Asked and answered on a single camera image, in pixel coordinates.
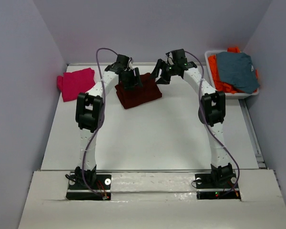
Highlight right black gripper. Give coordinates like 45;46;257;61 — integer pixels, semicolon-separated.
148;58;178;84

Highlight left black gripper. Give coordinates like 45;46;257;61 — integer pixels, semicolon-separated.
121;67;143;91

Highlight dark red t shirt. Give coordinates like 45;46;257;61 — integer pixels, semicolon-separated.
115;73;162;109

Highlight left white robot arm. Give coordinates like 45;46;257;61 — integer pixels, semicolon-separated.
74;64;143;190

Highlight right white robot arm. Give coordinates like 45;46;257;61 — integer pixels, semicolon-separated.
151;59;239;189

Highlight orange t shirt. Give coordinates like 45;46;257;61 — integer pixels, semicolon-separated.
207;46;259;94

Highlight folded pink t shirt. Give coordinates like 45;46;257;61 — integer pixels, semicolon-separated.
57;68;95;102

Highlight white laundry basket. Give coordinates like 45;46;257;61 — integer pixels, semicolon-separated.
204;50;260;100

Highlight teal blue t shirt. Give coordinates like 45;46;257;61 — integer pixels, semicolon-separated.
215;51;260;94

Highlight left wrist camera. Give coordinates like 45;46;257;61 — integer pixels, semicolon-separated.
115;54;133;71

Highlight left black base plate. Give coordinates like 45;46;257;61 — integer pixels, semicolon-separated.
65;172;112;201

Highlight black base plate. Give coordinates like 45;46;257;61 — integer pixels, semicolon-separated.
191;173;241;200
65;172;112;201

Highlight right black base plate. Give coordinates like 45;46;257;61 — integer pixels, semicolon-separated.
191;173;241;200

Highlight aluminium rail right side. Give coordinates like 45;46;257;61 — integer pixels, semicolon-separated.
239;99;268;169

